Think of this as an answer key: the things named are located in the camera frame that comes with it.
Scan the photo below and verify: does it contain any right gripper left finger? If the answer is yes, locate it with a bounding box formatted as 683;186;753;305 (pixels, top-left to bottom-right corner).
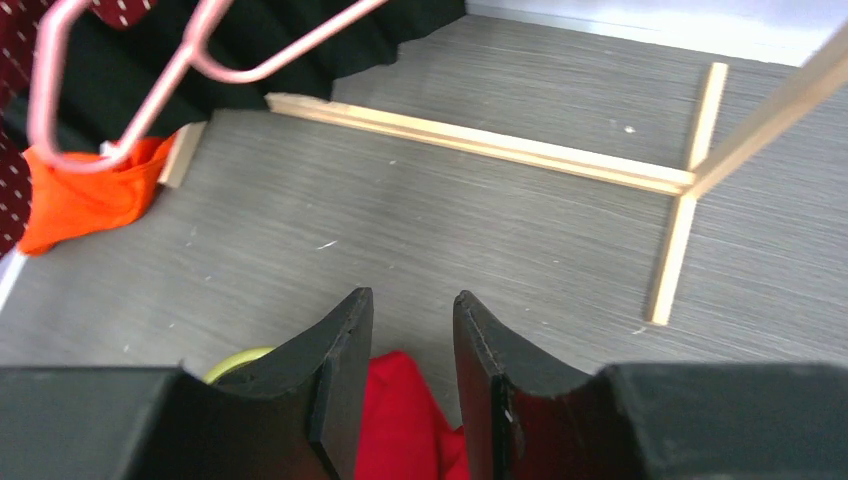
1;288;373;479

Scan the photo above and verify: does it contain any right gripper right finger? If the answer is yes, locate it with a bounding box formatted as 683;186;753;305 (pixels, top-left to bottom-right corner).
453;291;847;479

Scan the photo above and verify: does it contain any plain red garment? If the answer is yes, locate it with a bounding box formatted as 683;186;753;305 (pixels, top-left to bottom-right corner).
355;351;470;480

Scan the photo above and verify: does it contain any black garment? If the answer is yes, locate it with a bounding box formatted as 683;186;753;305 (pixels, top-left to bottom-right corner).
9;0;466;152

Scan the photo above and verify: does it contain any pink hanger of dotted garment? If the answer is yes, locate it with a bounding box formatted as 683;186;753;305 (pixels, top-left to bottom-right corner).
27;0;385;174

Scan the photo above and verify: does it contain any dark red polka dot garment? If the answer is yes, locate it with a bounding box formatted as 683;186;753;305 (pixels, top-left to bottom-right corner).
0;0;160;260

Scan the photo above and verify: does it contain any olive green plastic basket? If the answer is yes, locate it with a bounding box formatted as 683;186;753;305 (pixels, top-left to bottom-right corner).
203;347;274;384

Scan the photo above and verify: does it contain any orange garment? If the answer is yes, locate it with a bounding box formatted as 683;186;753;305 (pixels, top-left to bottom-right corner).
18;135;176;256

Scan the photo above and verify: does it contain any wooden clothes rack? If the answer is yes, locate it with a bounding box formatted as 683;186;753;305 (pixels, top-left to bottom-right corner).
157;23;848;327

